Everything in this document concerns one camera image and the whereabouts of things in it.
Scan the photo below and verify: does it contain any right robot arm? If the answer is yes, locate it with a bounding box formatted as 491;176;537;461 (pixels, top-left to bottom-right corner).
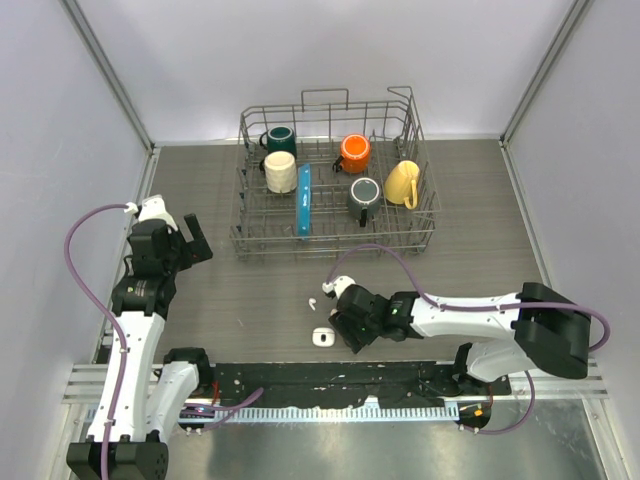
322;276;591;395

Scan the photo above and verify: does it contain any grey wire dish rack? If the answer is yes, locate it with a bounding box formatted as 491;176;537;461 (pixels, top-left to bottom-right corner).
230;86;440;259

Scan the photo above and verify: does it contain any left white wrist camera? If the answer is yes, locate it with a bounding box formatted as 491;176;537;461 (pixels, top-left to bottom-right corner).
124;195;179;231

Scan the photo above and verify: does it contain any orange mug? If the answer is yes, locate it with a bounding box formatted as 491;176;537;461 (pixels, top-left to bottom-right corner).
332;133;371;174

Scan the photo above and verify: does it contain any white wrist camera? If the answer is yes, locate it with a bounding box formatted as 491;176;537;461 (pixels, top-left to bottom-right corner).
322;275;356;299
124;195;179;231

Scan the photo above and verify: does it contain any grey mug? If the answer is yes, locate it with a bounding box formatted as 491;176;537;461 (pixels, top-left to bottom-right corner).
347;177;382;228

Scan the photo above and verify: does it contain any white charging case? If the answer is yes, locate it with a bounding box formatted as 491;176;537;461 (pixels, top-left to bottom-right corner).
312;327;336;348

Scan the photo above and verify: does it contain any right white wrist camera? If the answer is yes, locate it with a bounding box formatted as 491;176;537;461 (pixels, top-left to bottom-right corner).
322;275;356;299

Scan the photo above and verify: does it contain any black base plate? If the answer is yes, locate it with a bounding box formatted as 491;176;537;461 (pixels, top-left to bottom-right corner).
191;361;511;409

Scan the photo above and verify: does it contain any yellow mug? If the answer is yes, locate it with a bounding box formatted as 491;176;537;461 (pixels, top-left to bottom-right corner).
383;160;420;210

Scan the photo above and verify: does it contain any white slotted cable duct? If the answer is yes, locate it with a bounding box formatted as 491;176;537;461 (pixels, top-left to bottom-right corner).
87;404;460;424

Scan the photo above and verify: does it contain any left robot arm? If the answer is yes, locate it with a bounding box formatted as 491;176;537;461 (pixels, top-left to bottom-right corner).
66;214;214;479

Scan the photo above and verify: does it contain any cream textured mug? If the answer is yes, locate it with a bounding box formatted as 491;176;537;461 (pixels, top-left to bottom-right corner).
262;151;297;194

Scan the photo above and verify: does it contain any blue plate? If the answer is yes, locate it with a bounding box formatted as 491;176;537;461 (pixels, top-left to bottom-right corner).
296;164;312;237

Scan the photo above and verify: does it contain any dark green mug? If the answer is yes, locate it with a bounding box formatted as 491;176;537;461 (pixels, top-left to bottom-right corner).
259;126;297;157

